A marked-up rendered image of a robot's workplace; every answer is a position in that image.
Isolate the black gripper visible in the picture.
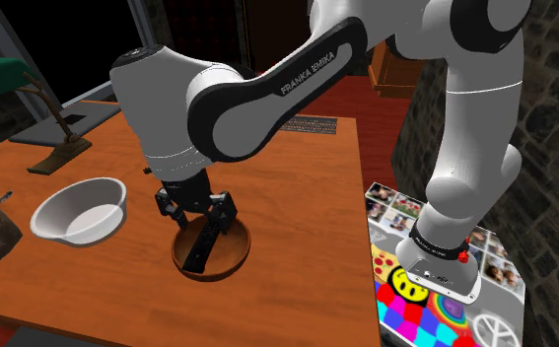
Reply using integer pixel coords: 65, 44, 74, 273
155, 168, 239, 238

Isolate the black remote control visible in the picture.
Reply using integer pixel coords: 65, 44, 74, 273
180, 214, 226, 276

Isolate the brown wooden bowl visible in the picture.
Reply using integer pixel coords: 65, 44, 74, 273
171, 213, 252, 283

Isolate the orange wooden desk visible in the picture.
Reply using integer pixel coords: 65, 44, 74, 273
0, 99, 384, 347

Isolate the white bowl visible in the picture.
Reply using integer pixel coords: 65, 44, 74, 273
29, 176, 128, 248

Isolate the dark flat patterned pad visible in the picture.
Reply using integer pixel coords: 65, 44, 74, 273
278, 114, 339, 136

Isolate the green shade desk lamp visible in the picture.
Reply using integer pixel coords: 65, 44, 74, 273
0, 56, 94, 177

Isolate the grey closed laptop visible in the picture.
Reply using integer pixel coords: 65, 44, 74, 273
8, 102, 123, 148

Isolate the grey framed window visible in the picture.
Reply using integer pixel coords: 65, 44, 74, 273
0, 0, 166, 124

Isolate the patterned robot stand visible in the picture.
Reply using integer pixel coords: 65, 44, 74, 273
365, 181, 528, 347

